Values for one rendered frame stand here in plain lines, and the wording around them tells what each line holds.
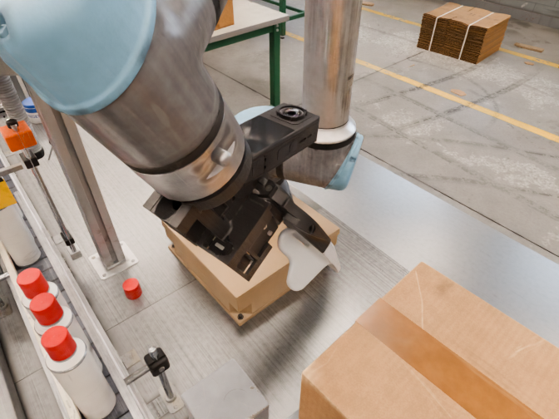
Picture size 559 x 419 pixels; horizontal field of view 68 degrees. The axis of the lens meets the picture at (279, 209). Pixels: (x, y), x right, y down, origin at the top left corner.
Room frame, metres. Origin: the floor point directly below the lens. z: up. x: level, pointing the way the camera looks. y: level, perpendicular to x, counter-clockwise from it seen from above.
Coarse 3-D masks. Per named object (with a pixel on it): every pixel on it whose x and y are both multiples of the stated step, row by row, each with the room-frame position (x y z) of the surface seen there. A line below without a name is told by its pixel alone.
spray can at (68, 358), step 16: (48, 336) 0.29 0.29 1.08; (64, 336) 0.29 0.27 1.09; (48, 352) 0.27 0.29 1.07; (64, 352) 0.28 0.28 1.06; (80, 352) 0.29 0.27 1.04; (48, 368) 0.27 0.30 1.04; (64, 368) 0.27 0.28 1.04; (80, 368) 0.27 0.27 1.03; (96, 368) 0.29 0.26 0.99; (64, 384) 0.26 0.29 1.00; (80, 384) 0.27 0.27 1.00; (96, 384) 0.28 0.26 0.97; (80, 400) 0.26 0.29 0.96; (96, 400) 0.27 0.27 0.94; (112, 400) 0.29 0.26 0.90; (96, 416) 0.26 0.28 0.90
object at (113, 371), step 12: (24, 204) 0.69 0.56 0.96; (36, 228) 0.61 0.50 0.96; (48, 252) 0.54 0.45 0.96; (60, 276) 0.48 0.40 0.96; (72, 288) 0.46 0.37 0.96; (72, 300) 0.43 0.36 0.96; (84, 312) 0.41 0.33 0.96; (84, 324) 0.38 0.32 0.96; (96, 336) 0.36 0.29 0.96; (96, 348) 0.34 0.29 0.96; (108, 360) 0.32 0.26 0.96; (120, 384) 0.28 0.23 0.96; (132, 408) 0.25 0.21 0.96
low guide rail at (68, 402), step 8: (0, 240) 0.62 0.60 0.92; (0, 248) 0.60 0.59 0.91; (8, 256) 0.58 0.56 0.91; (8, 264) 0.55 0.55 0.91; (8, 272) 0.53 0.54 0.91; (16, 272) 0.54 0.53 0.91; (16, 280) 0.51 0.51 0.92; (16, 288) 0.49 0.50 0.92; (32, 320) 0.42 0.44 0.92; (32, 328) 0.41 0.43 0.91; (40, 344) 0.37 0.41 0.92; (56, 384) 0.31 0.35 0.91; (64, 392) 0.29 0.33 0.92; (64, 400) 0.28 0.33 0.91; (72, 408) 0.27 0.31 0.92; (72, 416) 0.26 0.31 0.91; (80, 416) 0.26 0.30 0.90
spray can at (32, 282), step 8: (24, 272) 0.39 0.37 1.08; (32, 272) 0.39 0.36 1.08; (40, 272) 0.39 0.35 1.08; (24, 280) 0.38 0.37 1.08; (32, 280) 0.38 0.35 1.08; (40, 280) 0.38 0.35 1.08; (24, 288) 0.37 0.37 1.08; (32, 288) 0.37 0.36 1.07; (40, 288) 0.38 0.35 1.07; (48, 288) 0.39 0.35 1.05; (56, 288) 0.39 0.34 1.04; (24, 296) 0.38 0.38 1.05; (32, 296) 0.37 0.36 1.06; (56, 296) 0.38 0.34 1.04; (24, 304) 0.37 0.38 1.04; (64, 304) 0.39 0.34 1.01
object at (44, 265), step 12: (0, 168) 0.93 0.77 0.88; (12, 192) 0.83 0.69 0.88; (24, 216) 0.73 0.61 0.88; (36, 240) 0.65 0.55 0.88; (36, 264) 0.58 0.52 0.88; (48, 264) 0.58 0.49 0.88; (48, 276) 0.55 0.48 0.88; (60, 288) 0.52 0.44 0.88; (72, 312) 0.46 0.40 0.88; (108, 372) 0.34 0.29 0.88; (120, 396) 0.30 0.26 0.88; (120, 408) 0.28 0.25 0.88
